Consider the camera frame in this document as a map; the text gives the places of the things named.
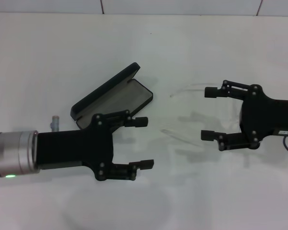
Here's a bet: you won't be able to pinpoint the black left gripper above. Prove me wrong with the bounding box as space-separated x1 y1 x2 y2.
37 109 155 182

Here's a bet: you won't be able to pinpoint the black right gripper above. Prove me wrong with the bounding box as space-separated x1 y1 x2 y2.
201 80 288 152

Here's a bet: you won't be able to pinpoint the clear white glasses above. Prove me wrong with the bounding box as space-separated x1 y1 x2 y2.
159 82 243 150

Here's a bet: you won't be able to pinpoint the black glasses case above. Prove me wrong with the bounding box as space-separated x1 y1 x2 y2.
70 62 154 131

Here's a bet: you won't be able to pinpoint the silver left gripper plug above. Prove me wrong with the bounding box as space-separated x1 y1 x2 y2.
48 115 61 132

